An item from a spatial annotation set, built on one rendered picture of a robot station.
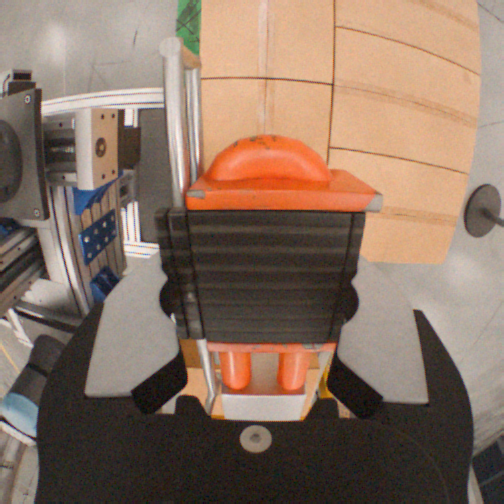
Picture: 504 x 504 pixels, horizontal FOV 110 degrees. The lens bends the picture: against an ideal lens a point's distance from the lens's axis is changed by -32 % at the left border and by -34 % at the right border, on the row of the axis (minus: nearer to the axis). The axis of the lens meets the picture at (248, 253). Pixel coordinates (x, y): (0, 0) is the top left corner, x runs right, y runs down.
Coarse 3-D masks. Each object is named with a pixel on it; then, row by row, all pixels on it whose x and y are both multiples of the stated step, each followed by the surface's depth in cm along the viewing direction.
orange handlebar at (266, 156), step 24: (240, 144) 10; (264, 144) 10; (288, 144) 10; (216, 168) 10; (240, 168) 10; (264, 168) 10; (288, 168) 10; (312, 168) 10; (240, 360) 15; (288, 360) 15; (240, 384) 17; (288, 384) 16
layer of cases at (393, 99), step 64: (256, 0) 52; (320, 0) 50; (384, 0) 47; (448, 0) 41; (256, 64) 63; (320, 64) 61; (384, 64) 59; (448, 64) 54; (256, 128) 72; (320, 128) 71; (384, 128) 69; (448, 128) 66; (384, 192) 79; (448, 192) 77; (384, 256) 91
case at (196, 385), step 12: (192, 348) 70; (192, 360) 66; (312, 360) 65; (192, 372) 65; (312, 372) 63; (192, 384) 68; (204, 384) 67; (312, 384) 66; (204, 396) 71; (216, 408) 74
